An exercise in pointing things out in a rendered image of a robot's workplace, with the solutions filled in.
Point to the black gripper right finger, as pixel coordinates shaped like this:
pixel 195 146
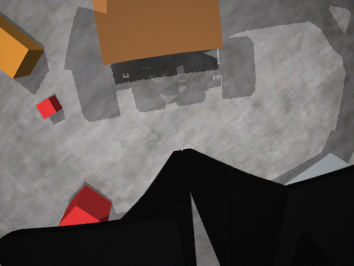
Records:
pixel 255 222

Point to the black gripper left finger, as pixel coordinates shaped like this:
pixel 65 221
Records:
pixel 157 231

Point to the orange long rectangular bar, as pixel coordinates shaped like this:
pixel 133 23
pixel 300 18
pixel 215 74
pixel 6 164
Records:
pixel 18 53

